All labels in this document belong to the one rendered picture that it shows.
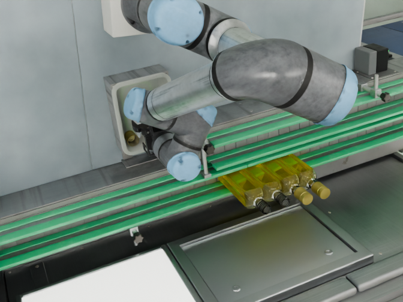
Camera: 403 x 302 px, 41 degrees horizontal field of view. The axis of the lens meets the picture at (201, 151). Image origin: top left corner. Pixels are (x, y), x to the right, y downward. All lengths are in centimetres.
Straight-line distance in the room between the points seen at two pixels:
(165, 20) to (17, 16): 43
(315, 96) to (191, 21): 42
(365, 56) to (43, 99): 105
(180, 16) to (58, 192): 64
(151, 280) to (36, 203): 39
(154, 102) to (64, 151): 53
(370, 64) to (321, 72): 97
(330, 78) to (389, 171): 105
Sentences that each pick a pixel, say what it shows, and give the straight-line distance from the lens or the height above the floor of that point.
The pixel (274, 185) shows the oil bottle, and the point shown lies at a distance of 152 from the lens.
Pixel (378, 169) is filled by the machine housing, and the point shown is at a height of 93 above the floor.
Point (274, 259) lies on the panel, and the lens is 149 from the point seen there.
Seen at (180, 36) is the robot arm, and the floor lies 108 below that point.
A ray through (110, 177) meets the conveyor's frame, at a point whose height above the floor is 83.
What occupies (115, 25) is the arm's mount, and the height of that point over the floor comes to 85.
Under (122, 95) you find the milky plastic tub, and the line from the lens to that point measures 157.
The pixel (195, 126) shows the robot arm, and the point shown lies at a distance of 126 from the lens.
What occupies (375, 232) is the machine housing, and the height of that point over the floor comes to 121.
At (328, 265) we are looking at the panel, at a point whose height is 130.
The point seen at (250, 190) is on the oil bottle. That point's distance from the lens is 150.
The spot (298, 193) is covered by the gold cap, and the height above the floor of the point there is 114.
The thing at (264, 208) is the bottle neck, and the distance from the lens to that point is 149.
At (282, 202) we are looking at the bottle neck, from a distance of 148.
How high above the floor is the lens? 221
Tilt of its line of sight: 56 degrees down
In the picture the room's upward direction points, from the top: 134 degrees clockwise
